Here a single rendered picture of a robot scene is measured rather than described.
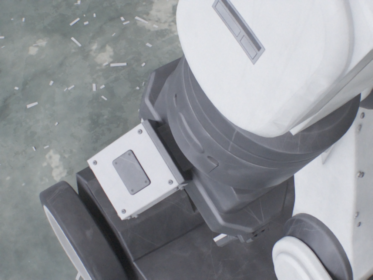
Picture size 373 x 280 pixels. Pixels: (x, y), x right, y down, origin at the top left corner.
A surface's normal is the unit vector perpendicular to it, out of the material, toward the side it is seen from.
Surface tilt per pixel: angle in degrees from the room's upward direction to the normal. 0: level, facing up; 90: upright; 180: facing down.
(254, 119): 90
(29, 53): 0
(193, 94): 88
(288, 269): 90
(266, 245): 0
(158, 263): 0
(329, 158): 90
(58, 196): 31
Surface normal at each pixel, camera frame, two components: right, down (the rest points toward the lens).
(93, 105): 0.11, -0.47
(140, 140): -0.23, -0.04
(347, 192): -0.83, 0.44
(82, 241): 0.19, -0.28
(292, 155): 0.04, 0.95
